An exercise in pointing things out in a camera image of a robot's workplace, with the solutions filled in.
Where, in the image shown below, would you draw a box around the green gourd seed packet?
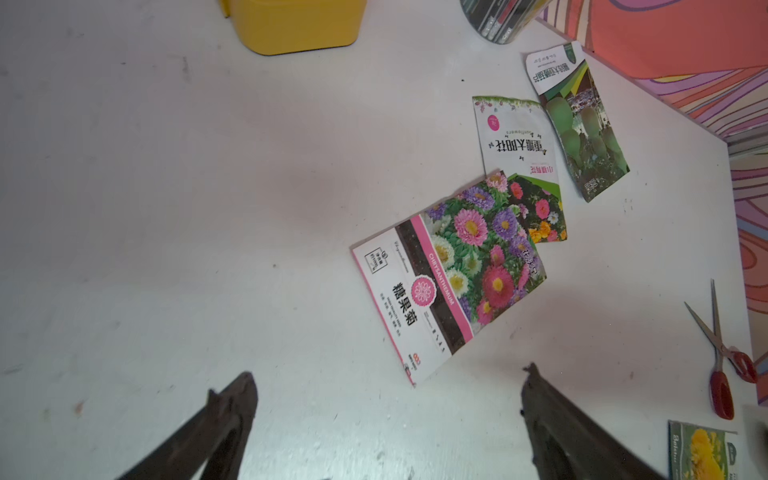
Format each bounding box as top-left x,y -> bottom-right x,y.
525,42 -> 630,202

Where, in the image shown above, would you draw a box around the red handled scissors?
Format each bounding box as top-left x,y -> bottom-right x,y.
684,279 -> 758,420

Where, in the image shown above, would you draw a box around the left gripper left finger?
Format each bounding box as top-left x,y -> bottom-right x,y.
121,371 -> 258,479

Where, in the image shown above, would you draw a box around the chrysanthemum seed packet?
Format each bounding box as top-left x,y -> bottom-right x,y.
352,170 -> 546,385

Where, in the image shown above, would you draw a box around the yellow sunflower seed packet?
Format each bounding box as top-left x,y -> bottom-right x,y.
668,420 -> 743,480

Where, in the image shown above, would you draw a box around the clear cup of pencils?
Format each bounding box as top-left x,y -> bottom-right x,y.
460,0 -> 551,45

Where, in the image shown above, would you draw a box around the white sunflowers seed packet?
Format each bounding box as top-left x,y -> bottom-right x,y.
472,96 -> 568,243

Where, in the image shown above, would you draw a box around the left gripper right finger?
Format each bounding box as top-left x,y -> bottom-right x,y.
521,363 -> 662,479

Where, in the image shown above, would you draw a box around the yellow alarm clock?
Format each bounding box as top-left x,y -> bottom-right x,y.
219,0 -> 367,56

